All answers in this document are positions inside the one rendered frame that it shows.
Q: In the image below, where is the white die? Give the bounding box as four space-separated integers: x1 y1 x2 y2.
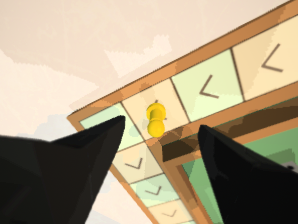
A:
280 161 298 173

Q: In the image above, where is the square ring game board with arrow tiles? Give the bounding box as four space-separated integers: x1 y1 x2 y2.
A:
66 0 298 224

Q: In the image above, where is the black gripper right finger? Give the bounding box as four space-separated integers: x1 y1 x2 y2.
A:
197 124 298 224

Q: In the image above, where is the yellow game pawn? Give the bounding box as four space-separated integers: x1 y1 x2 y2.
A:
146 103 166 137

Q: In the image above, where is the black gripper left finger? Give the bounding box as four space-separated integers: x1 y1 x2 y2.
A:
0 115 126 224

